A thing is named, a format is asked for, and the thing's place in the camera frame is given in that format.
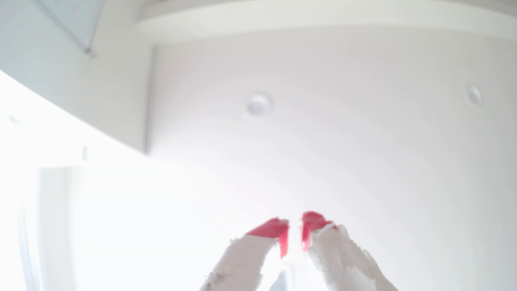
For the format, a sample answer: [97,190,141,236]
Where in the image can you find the round white ceiling light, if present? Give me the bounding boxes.
[466,86,483,106]
[246,92,273,117]

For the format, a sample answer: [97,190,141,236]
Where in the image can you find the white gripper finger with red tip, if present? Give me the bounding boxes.
[200,217,290,291]
[301,211,398,291]

